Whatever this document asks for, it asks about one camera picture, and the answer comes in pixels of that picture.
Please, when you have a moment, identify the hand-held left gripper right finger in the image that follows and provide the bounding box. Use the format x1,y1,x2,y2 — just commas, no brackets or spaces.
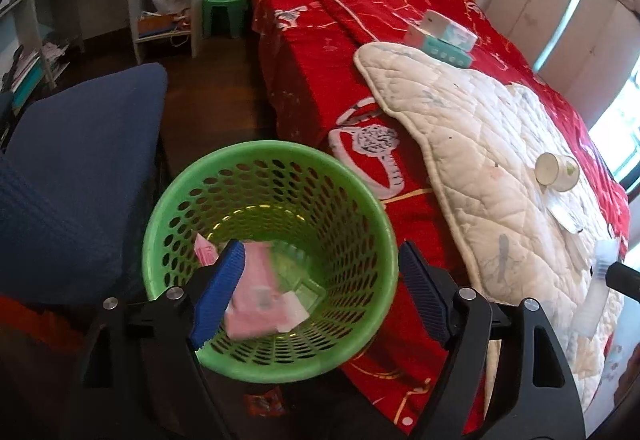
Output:
398,240,586,440

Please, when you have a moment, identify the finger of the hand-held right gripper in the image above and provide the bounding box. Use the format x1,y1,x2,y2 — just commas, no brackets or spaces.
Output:
602,261,640,303

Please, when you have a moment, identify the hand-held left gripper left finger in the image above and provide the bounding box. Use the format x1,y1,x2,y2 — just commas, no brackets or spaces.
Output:
70,240,247,440

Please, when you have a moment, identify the pink foil wrapper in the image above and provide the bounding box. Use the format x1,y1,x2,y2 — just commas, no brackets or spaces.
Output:
194,234,311,338

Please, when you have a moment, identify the clear plastic packaging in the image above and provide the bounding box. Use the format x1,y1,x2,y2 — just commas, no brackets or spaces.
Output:
570,237,623,338

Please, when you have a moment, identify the clear plastic food container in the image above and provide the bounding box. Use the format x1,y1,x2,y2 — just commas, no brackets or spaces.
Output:
267,240,326,316

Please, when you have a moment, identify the orange snack packet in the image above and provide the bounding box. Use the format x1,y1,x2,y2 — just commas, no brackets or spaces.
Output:
244,390,287,417

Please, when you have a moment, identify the green plastic mesh basket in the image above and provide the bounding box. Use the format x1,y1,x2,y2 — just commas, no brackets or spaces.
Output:
141,140,400,380

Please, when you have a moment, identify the clear plastic scrap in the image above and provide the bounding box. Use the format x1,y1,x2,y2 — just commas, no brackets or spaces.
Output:
547,200,583,235

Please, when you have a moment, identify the white paper cup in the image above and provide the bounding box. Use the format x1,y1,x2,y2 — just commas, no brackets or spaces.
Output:
535,151,581,192

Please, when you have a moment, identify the glass balcony door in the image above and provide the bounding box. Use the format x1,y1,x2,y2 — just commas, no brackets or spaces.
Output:
587,70,640,193

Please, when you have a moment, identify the white quilted mat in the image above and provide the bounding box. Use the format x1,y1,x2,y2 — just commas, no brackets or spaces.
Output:
354,42,626,413

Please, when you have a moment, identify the orange cloth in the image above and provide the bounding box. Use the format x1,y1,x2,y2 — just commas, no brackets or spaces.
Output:
0,297,83,356

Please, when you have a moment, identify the blue upholstered chair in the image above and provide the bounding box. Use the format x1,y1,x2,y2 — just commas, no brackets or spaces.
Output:
0,62,168,306

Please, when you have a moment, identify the teal tissue pack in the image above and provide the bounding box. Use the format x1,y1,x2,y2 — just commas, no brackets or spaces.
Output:
419,38,473,68

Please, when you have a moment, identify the red patterned quilt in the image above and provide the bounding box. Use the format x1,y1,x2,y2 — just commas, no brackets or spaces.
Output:
250,0,631,436

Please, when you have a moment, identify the cream wardrobe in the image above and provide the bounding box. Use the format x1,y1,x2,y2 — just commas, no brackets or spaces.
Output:
487,0,640,116

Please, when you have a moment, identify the green plastic stool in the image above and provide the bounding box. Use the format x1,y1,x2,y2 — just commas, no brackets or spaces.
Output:
201,0,249,40

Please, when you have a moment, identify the white plastic bag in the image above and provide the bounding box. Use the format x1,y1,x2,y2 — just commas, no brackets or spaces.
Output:
151,0,193,16

